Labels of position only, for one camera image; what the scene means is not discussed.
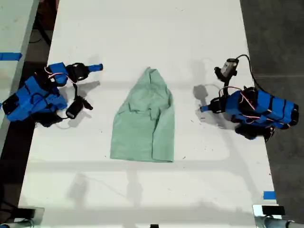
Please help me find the long blue tape strip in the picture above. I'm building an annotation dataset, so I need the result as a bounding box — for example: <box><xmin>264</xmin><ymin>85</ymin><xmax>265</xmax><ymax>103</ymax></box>
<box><xmin>0</xmin><ymin>52</ymin><xmax>23</xmax><ymax>61</ymax></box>

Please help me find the metal table bracket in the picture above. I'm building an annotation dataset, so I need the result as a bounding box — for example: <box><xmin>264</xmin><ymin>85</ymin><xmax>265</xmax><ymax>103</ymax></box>
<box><xmin>13</xmin><ymin>207</ymin><xmax>46</xmax><ymax>224</ymax></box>
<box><xmin>252</xmin><ymin>204</ymin><xmax>283</xmax><ymax>219</ymax></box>

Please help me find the black and grey camera box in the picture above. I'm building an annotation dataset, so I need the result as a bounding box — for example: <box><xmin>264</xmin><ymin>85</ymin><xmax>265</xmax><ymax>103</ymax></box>
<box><xmin>214</xmin><ymin>58</ymin><xmax>240</xmax><ymax>81</ymax></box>

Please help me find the small black box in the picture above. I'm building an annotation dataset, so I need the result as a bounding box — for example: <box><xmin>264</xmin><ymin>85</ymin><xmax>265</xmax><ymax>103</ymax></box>
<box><xmin>17</xmin><ymin>208</ymin><xmax>37</xmax><ymax>219</ymax></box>
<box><xmin>261</xmin><ymin>205</ymin><xmax>285</xmax><ymax>216</ymax></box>

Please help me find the short blue tape strip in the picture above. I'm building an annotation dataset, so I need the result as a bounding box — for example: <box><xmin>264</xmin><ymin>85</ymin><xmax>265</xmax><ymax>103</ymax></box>
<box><xmin>263</xmin><ymin>190</ymin><xmax>277</xmax><ymax>200</ymax></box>

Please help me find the black floor cable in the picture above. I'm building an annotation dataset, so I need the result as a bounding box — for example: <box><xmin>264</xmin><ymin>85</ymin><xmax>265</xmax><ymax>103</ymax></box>
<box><xmin>28</xmin><ymin>22</ymin><xmax>52</xmax><ymax>47</ymax></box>

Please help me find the pale green T-shirt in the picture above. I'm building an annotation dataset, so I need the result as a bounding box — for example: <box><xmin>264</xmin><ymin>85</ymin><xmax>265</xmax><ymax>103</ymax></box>
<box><xmin>110</xmin><ymin>67</ymin><xmax>176</xmax><ymax>163</ymax></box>

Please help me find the black camera cable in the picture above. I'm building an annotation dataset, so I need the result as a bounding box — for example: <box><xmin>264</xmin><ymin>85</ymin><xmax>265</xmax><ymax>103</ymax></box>
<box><xmin>237</xmin><ymin>54</ymin><xmax>262</xmax><ymax>90</ymax></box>

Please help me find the white side table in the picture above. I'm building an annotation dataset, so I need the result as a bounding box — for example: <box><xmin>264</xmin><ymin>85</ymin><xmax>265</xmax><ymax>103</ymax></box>
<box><xmin>0</xmin><ymin>0</ymin><xmax>40</xmax><ymax>154</ymax></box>

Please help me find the black camera stalk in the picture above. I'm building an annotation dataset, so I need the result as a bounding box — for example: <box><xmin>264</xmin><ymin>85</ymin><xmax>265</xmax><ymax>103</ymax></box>
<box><xmin>72</xmin><ymin>82</ymin><xmax>81</xmax><ymax>102</ymax></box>
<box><xmin>219</xmin><ymin>75</ymin><xmax>233</xmax><ymax>97</ymax></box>

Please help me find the thin white cable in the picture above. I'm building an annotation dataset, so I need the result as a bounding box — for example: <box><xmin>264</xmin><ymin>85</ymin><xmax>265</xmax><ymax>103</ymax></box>
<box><xmin>203</xmin><ymin>82</ymin><xmax>223</xmax><ymax>92</ymax></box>
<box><xmin>55</xmin><ymin>118</ymin><xmax>73</xmax><ymax>130</ymax></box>

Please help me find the grey metal pipe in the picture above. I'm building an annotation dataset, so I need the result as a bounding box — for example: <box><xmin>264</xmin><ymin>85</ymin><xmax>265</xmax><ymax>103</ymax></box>
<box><xmin>0</xmin><ymin>219</ymin><xmax>35</xmax><ymax>228</ymax></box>
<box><xmin>256</xmin><ymin>216</ymin><xmax>296</xmax><ymax>228</ymax></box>

